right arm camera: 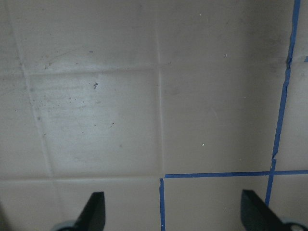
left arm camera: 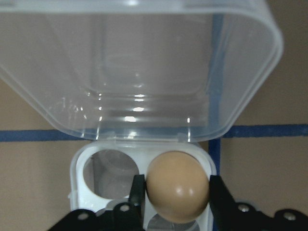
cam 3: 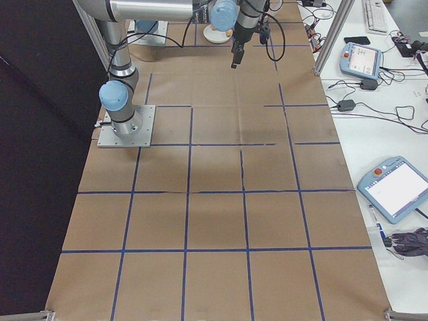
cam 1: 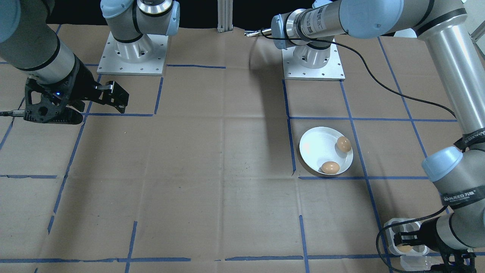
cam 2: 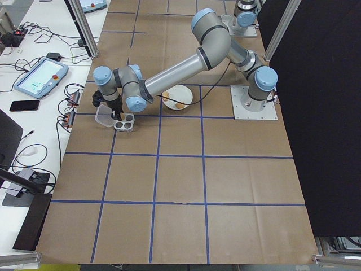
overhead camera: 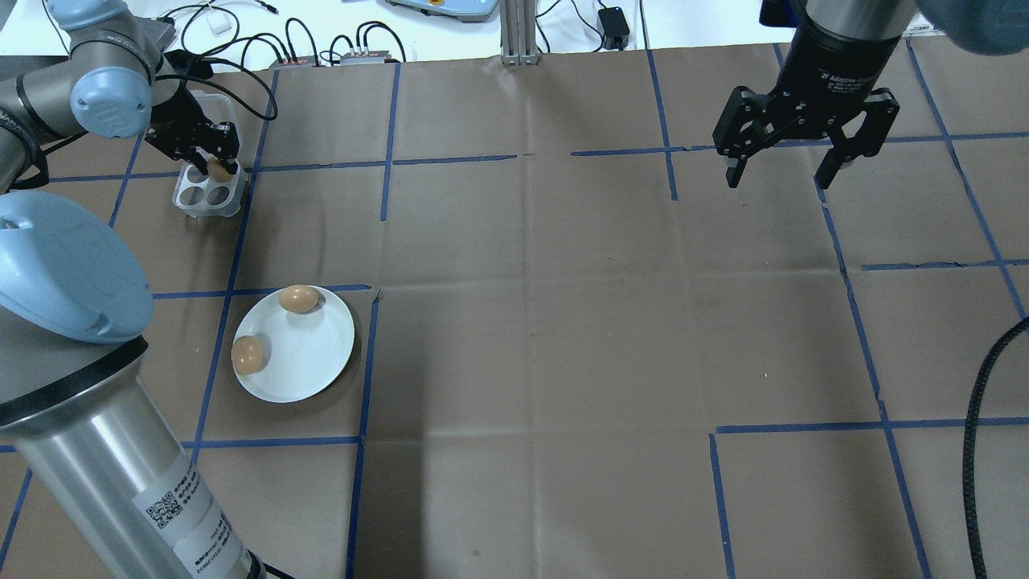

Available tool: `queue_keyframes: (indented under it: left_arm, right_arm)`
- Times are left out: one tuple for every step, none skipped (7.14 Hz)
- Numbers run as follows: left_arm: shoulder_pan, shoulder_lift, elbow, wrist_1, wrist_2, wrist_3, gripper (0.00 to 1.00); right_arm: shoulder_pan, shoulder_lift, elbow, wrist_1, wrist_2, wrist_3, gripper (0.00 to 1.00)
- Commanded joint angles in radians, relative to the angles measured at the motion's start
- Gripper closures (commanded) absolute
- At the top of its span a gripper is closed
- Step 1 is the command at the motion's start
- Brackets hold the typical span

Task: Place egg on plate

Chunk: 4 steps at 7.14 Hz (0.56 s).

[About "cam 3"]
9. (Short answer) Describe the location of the white round plate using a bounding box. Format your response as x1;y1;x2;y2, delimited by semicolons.
203;25;233;43

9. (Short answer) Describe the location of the black smartphone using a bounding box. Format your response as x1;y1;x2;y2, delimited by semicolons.
344;35;372;46

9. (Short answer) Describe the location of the blue grey teach pendant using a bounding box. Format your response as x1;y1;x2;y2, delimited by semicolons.
356;155;428;225
339;41;384;80

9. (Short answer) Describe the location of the white keyboard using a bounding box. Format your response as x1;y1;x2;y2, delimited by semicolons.
363;0;389;34

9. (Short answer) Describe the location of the white side desk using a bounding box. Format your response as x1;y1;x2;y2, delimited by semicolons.
296;0;428;321

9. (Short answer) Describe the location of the black electronics box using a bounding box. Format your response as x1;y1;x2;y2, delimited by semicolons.
399;41;419;58

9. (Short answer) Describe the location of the white marker pen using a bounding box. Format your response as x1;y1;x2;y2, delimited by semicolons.
368;203;385;239

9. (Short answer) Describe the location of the dark purple folded umbrella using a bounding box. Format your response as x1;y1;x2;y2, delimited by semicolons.
383;227;428;259

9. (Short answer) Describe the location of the aluminium corner profile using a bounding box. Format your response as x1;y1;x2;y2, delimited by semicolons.
0;310;56;321
383;308;428;321

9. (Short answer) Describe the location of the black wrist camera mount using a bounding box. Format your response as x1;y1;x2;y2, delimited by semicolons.
258;19;271;45

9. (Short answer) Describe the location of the black velcro cable strap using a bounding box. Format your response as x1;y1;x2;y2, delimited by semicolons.
193;0;211;25

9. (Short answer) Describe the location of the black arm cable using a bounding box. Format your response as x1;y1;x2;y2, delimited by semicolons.
108;13;287;63

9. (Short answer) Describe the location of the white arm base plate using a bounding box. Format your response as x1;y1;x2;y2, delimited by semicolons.
128;19;168;46
96;104;157;148

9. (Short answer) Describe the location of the aluminium profile post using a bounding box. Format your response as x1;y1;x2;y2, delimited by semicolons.
72;0;111;73
313;0;356;77

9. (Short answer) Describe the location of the black frame cover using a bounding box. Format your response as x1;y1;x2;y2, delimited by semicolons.
0;0;111;312

